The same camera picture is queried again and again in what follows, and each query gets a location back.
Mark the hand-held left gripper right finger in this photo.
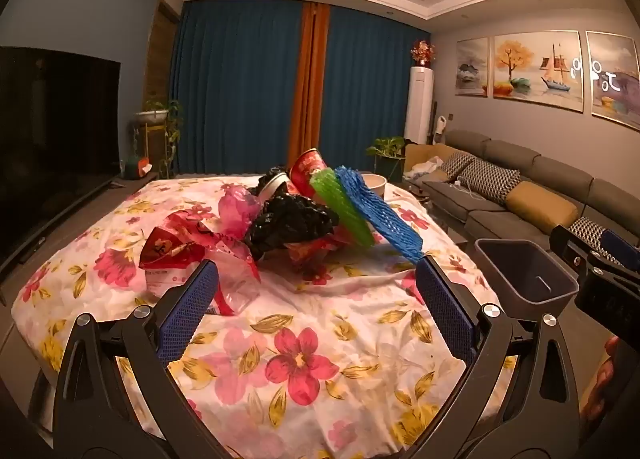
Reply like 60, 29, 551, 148
414, 255, 581, 459

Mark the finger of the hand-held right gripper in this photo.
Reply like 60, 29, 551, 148
550, 225, 596, 270
600, 229, 640, 272

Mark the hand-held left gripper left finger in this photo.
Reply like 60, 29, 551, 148
52, 258, 221, 459

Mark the grey plastic bin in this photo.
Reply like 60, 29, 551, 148
474, 238, 580, 318

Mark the red printed plastic bag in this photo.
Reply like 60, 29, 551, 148
139, 211, 261, 317

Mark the pink plastic bag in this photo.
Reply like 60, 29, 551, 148
200, 186, 264, 315

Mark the blue foam net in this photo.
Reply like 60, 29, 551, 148
334, 165, 426, 264

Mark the black plastic bag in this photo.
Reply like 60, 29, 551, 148
245, 166, 341, 260

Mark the red wrapper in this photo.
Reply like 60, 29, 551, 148
287, 234, 351, 276

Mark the beige paper cup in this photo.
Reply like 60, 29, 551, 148
360, 173, 389, 202

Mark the green foam net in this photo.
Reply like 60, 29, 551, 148
309, 166, 375, 247

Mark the white paper cup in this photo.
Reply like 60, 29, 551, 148
260, 171, 291, 202

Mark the red paper cup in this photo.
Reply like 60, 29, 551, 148
290, 148, 333, 200

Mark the person's right hand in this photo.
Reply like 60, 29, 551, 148
587, 336, 626, 421

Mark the long patterned pillow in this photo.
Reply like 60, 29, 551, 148
567, 216, 626, 265

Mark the mustard yellow cushion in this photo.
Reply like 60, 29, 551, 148
505, 181, 578, 235

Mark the grey sofa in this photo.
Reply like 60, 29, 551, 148
402, 129, 640, 265

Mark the large patterned pillow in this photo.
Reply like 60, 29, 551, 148
459, 159, 522, 204

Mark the floral blanket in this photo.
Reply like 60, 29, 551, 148
11, 175, 503, 459

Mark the small patterned pillow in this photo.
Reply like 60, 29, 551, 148
440, 151, 476, 182

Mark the white cloth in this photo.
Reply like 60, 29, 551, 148
404, 155, 445, 180

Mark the orange tissue box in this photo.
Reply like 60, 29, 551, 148
125, 156, 153, 177

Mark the golden plant stand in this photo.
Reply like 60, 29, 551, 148
141, 121, 172, 176

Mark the purple landscape painting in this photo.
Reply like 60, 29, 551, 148
585, 31, 640, 132

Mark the potted green plant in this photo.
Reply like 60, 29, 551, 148
366, 137, 407, 180

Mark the sailing ship painting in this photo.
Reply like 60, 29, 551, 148
493, 31, 585, 113

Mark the trailing plant in white pot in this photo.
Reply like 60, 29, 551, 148
132, 98, 184, 174

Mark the small landscape painting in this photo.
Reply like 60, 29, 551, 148
455, 37, 490, 98

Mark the white standing air conditioner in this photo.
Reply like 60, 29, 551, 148
404, 66, 434, 144

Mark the black television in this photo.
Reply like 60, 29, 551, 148
0, 46, 122, 280

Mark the blue curtain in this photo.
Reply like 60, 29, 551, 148
320, 6, 432, 174
170, 0, 305, 177

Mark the artificial flower bouquet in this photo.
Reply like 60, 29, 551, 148
411, 40, 436, 68

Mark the orange curtain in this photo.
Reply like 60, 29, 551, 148
287, 3, 332, 164

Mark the brown wooden panel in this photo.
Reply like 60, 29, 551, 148
145, 0, 181, 104

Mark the white charger cable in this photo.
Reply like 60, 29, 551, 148
447, 180, 481, 200

